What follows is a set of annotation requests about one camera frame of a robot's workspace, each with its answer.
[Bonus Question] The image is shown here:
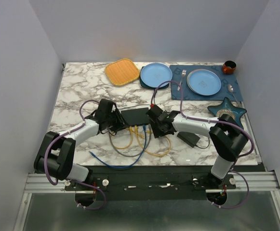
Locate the dark blue placemat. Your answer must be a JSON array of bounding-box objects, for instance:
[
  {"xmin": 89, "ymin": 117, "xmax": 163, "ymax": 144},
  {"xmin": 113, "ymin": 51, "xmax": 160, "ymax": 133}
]
[{"xmin": 170, "ymin": 65, "xmax": 243, "ymax": 102}]

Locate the light blue plate left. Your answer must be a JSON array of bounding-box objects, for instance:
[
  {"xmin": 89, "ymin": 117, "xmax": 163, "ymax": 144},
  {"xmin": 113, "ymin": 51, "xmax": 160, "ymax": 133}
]
[{"xmin": 140, "ymin": 63, "xmax": 173, "ymax": 88}]

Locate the light blue plate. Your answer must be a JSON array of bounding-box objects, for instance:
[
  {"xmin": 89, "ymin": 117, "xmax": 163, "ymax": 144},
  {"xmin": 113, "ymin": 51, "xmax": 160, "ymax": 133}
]
[
  {"xmin": 187, "ymin": 69, "xmax": 221, "ymax": 96},
  {"xmin": 140, "ymin": 63, "xmax": 173, "ymax": 88}
]

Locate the blue star shaped dish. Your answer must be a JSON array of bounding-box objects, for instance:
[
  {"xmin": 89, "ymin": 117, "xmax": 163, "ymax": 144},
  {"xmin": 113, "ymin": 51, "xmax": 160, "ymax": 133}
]
[{"xmin": 207, "ymin": 97, "xmax": 247, "ymax": 127}]

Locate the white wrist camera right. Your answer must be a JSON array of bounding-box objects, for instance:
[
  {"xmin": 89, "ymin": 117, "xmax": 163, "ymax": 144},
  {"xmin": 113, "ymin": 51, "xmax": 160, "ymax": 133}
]
[{"xmin": 157, "ymin": 104, "xmax": 165, "ymax": 111}]

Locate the aluminium rail frame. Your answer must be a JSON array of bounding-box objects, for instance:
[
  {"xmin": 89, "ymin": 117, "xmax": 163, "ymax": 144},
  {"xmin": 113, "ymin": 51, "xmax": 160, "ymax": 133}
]
[{"xmin": 14, "ymin": 171, "xmax": 280, "ymax": 231}]

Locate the light blue plate right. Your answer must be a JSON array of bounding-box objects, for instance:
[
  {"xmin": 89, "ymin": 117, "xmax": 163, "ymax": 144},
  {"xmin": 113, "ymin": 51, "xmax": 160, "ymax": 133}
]
[{"xmin": 187, "ymin": 69, "xmax": 221, "ymax": 96}]

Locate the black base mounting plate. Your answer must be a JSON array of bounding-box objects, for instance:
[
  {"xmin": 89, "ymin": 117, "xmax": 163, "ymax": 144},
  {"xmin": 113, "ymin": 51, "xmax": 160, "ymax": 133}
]
[{"xmin": 57, "ymin": 164, "xmax": 269, "ymax": 201}]

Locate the silver spoon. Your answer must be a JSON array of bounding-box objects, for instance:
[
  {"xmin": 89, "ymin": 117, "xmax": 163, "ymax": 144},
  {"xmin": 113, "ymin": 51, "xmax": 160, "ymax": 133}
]
[{"xmin": 227, "ymin": 84, "xmax": 240, "ymax": 105}]

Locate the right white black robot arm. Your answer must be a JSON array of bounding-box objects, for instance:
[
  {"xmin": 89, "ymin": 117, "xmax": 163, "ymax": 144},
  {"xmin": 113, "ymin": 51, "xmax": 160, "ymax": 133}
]
[{"xmin": 146, "ymin": 105, "xmax": 250, "ymax": 189}]

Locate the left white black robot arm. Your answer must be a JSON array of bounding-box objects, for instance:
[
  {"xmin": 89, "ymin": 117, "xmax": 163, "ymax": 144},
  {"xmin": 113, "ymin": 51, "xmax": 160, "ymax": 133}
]
[{"xmin": 33, "ymin": 99, "xmax": 125, "ymax": 190}]

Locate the blue ethernet cable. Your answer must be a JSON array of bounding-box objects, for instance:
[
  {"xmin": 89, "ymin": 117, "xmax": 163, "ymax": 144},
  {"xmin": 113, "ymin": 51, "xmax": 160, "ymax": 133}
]
[{"xmin": 88, "ymin": 125, "xmax": 148, "ymax": 168}]

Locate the orange woven square mat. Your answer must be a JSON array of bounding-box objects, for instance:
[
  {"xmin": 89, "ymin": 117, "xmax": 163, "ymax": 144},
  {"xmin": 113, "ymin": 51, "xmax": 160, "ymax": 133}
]
[{"xmin": 105, "ymin": 59, "xmax": 140, "ymax": 87}]

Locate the red brown lacquer cup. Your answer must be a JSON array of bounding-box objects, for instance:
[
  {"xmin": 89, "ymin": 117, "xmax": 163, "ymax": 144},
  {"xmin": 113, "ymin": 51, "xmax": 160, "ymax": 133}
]
[{"xmin": 222, "ymin": 61, "xmax": 237, "ymax": 75}]

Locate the black power adapter brick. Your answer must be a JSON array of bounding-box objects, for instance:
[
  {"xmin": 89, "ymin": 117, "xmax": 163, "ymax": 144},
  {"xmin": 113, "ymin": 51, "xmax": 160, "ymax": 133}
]
[{"xmin": 177, "ymin": 132, "xmax": 200, "ymax": 148}]

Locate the black power cord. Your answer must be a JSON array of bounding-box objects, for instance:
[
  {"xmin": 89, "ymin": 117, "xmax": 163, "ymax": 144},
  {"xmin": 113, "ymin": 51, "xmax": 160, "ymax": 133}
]
[{"xmin": 120, "ymin": 103, "xmax": 210, "ymax": 150}]

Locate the black network switch box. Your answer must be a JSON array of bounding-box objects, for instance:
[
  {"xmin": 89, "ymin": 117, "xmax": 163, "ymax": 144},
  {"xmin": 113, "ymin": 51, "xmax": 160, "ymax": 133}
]
[{"xmin": 121, "ymin": 107, "xmax": 150, "ymax": 127}]

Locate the dark teal coaster under plate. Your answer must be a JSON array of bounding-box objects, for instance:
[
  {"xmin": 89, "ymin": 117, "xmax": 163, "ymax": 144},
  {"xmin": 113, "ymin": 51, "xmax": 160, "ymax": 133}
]
[{"xmin": 140, "ymin": 79, "xmax": 170, "ymax": 90}]

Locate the silver fork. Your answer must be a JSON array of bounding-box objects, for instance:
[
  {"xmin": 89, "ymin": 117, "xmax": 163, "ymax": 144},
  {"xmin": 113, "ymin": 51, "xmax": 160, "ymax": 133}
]
[{"xmin": 177, "ymin": 69, "xmax": 187, "ymax": 91}]

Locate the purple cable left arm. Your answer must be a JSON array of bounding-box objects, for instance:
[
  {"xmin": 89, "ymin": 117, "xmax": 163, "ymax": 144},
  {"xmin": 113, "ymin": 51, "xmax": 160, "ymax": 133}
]
[{"xmin": 44, "ymin": 100, "xmax": 107, "ymax": 210}]

